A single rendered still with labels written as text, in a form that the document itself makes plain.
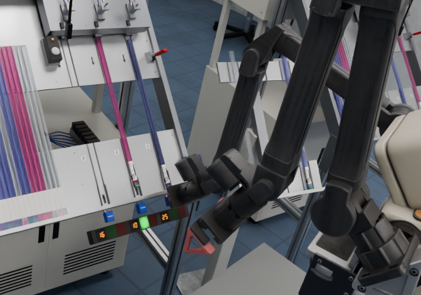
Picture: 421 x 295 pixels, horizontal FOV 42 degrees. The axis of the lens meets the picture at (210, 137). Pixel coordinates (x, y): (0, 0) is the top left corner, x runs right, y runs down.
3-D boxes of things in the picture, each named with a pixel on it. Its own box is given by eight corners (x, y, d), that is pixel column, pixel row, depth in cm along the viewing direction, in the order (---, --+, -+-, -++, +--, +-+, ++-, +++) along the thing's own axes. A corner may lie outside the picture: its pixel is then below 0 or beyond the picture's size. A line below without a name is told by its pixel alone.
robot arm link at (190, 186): (203, 200, 156) (217, 190, 159) (191, 179, 155) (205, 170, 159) (190, 203, 161) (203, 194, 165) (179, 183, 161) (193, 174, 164)
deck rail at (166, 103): (187, 189, 185) (197, 186, 180) (181, 190, 184) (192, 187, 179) (133, -8, 193) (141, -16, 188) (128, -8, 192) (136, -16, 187)
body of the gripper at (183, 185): (165, 187, 165) (177, 183, 159) (192, 180, 171) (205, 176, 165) (170, 208, 165) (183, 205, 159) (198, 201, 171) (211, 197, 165)
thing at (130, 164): (137, 186, 170) (140, 185, 169) (133, 187, 169) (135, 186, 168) (97, 32, 175) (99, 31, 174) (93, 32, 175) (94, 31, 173)
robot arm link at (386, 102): (264, 13, 131) (277, 9, 140) (235, 59, 138) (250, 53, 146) (421, 127, 124) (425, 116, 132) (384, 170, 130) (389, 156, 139)
